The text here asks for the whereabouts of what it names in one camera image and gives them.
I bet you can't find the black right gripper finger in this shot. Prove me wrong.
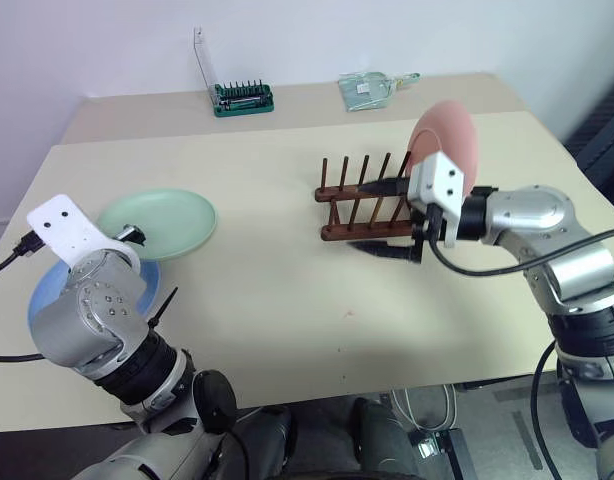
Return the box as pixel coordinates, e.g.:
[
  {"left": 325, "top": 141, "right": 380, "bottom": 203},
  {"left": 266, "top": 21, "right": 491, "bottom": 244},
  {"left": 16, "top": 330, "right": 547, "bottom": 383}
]
[
  {"left": 356, "top": 175, "right": 411, "bottom": 198},
  {"left": 350, "top": 239, "right": 421, "bottom": 264}
]

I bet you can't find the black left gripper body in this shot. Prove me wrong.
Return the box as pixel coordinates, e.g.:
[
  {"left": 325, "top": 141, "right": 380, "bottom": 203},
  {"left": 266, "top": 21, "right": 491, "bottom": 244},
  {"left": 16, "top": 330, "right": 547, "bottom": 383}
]
[{"left": 117, "top": 225, "right": 147, "bottom": 248}]

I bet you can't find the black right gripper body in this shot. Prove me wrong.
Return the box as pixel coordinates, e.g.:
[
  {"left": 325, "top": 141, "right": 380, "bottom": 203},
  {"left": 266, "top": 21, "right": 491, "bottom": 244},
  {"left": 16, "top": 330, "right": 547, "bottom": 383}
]
[{"left": 409, "top": 199, "right": 446, "bottom": 264}]

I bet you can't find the pink plate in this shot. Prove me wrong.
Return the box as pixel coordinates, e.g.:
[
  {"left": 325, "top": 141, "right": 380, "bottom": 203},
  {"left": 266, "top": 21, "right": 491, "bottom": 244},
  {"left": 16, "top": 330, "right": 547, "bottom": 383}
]
[{"left": 405, "top": 99, "right": 479, "bottom": 202}]

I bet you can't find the wooden dish rack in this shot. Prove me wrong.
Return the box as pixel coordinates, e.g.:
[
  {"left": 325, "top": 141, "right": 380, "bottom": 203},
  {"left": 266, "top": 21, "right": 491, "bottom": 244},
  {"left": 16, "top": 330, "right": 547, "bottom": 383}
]
[{"left": 314, "top": 152, "right": 424, "bottom": 244}]

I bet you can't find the green plate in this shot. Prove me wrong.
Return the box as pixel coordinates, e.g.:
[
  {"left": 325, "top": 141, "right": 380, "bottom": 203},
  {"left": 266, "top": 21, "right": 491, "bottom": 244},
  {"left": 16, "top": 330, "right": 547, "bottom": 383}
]
[{"left": 95, "top": 187, "right": 219, "bottom": 261}]

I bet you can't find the blue plate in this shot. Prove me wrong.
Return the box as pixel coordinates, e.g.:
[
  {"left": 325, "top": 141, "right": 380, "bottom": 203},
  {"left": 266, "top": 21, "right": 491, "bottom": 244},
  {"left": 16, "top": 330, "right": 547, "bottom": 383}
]
[{"left": 26, "top": 257, "right": 164, "bottom": 327}]

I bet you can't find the black zip tie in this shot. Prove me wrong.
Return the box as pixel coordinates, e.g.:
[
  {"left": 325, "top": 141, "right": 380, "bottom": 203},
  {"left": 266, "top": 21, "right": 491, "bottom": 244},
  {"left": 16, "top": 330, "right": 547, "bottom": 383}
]
[{"left": 149, "top": 287, "right": 180, "bottom": 329}]

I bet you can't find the clear plastic bag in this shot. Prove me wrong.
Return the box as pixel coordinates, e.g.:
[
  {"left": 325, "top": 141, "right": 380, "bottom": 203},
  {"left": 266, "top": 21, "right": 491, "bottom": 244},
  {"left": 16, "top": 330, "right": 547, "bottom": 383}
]
[{"left": 336, "top": 71, "right": 422, "bottom": 113}]

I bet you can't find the green screwdriver bit set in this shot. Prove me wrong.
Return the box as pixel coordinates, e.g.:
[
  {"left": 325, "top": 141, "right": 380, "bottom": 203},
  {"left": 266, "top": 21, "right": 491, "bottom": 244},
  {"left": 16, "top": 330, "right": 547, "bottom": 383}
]
[{"left": 192, "top": 25, "right": 277, "bottom": 119}]

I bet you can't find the dark rounded shape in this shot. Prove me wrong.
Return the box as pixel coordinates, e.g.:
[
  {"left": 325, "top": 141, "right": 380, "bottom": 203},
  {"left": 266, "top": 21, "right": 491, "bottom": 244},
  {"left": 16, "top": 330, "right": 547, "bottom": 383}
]
[
  {"left": 234, "top": 404, "right": 294, "bottom": 480},
  {"left": 353, "top": 397, "right": 419, "bottom": 480}
]

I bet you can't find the dark ribbed panel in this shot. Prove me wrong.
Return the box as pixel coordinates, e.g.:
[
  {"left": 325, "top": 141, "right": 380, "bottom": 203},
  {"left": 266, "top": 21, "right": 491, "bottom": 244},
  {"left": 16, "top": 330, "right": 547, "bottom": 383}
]
[{"left": 564, "top": 74, "right": 614, "bottom": 211}]

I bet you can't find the black box with label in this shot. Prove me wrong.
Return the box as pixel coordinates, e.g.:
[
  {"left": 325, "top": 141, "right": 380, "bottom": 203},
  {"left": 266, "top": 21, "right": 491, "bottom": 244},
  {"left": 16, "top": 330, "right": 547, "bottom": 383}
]
[{"left": 408, "top": 426, "right": 479, "bottom": 480}]

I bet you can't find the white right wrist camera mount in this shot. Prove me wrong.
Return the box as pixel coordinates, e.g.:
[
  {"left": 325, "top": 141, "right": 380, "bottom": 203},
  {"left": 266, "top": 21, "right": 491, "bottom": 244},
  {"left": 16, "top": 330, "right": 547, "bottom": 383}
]
[{"left": 406, "top": 151, "right": 466, "bottom": 249}]

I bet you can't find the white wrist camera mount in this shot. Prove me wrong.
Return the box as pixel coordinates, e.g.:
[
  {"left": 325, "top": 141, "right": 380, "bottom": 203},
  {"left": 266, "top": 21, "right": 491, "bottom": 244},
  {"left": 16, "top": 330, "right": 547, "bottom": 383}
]
[
  {"left": 26, "top": 193, "right": 141, "bottom": 274},
  {"left": 406, "top": 151, "right": 466, "bottom": 249}
]

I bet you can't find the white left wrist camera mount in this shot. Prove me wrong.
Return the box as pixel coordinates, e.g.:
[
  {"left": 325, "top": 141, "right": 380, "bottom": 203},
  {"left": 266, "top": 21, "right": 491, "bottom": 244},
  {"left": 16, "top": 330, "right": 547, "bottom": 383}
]
[{"left": 26, "top": 193, "right": 141, "bottom": 274}]

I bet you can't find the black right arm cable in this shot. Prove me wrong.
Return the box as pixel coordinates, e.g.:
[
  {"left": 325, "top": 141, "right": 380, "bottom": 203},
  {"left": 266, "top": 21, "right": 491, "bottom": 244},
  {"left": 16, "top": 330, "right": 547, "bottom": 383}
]
[{"left": 426, "top": 204, "right": 614, "bottom": 278}]

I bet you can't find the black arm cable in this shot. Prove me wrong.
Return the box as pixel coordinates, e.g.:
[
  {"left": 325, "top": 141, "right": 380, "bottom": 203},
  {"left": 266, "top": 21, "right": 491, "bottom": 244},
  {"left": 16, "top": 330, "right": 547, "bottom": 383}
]
[
  {"left": 0, "top": 230, "right": 44, "bottom": 363},
  {"left": 426, "top": 204, "right": 614, "bottom": 278}
]

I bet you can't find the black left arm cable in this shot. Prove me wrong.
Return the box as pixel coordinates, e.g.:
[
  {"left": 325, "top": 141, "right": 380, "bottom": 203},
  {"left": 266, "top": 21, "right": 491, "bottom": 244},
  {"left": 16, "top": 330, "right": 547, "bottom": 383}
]
[{"left": 0, "top": 230, "right": 44, "bottom": 363}]

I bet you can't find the white cable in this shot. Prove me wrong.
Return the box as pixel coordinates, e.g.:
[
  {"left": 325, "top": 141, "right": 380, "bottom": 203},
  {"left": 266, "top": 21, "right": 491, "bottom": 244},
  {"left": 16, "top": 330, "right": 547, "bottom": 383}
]
[{"left": 390, "top": 383, "right": 459, "bottom": 432}]

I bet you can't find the black robot body cable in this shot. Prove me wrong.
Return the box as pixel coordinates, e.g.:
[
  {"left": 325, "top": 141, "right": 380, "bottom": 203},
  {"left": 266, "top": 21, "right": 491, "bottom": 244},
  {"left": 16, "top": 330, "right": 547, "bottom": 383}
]
[{"left": 532, "top": 339, "right": 564, "bottom": 480}]

